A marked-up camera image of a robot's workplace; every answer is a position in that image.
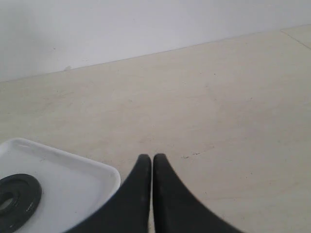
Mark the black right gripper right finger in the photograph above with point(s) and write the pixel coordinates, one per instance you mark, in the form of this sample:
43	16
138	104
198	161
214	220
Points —
176	209

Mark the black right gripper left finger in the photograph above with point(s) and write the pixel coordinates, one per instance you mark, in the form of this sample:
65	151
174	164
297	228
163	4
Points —
127	211

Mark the black weight plate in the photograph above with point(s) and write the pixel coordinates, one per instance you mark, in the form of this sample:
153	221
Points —
25	191

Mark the white rectangular plastic tray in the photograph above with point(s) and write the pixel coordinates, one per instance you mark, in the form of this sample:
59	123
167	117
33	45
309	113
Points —
73	187

